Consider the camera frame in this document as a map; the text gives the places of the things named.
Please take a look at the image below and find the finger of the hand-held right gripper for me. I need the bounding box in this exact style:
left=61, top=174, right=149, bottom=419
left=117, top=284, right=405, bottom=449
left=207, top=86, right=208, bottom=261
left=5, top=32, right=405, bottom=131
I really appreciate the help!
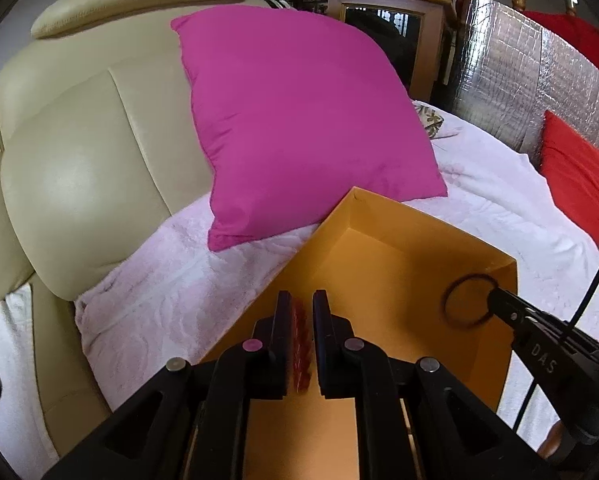
left=485, top=287, right=556, bottom=337

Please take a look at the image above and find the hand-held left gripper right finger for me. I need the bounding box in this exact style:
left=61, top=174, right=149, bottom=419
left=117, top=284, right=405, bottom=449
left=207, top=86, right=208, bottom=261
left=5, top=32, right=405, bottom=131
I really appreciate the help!
left=312, top=289, right=555, bottom=480

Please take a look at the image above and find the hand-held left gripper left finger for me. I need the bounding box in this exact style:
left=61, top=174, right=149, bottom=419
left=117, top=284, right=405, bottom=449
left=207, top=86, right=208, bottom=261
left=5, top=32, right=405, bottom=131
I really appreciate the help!
left=44, top=290, right=293, bottom=480

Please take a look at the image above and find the red beaded bracelet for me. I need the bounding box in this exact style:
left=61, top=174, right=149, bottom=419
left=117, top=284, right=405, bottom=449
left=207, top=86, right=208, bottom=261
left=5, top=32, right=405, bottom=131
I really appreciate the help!
left=291, top=299, right=311, bottom=394

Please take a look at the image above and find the black ring hair tie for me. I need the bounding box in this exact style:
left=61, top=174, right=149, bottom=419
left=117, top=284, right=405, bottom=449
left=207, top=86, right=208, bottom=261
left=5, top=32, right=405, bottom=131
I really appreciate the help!
left=443, top=273, right=500, bottom=329

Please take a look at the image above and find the orange cardboard box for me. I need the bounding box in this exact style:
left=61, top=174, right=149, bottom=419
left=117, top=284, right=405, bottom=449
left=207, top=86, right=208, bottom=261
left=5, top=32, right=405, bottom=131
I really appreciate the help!
left=182, top=186, right=520, bottom=480

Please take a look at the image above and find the pale pink blanket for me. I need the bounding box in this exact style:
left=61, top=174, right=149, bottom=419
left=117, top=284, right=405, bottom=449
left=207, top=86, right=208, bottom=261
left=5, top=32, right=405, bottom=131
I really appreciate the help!
left=73, top=101, right=599, bottom=441

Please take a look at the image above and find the red cushion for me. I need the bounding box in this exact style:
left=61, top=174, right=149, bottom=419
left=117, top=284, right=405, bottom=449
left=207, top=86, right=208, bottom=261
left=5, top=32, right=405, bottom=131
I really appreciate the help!
left=539, top=110, right=599, bottom=249

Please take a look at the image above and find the pink pillow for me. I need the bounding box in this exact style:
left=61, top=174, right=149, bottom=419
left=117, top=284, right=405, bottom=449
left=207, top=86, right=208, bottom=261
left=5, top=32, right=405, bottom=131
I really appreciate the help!
left=170, top=6, right=449, bottom=252

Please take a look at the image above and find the patterned cloth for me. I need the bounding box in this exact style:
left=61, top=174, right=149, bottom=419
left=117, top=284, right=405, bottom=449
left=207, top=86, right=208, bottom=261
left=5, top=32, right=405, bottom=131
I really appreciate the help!
left=412, top=101, right=448, bottom=141

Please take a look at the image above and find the silver foil panel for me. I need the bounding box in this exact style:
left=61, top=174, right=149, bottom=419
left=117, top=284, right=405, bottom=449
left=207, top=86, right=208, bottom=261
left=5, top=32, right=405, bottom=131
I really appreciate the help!
left=449, top=0, right=599, bottom=171

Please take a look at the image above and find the cream leather sofa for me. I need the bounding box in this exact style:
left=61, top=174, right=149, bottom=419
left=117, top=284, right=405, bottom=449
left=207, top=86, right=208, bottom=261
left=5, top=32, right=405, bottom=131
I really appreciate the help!
left=0, top=0, right=280, bottom=466

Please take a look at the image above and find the red cloth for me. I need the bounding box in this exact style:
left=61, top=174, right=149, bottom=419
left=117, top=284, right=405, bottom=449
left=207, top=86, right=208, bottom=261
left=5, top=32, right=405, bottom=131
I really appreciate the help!
left=522, top=10, right=599, bottom=86

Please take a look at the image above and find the black cable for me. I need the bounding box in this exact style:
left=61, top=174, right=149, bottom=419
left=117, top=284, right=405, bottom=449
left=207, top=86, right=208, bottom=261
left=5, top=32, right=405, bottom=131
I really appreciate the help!
left=512, top=250, right=599, bottom=433

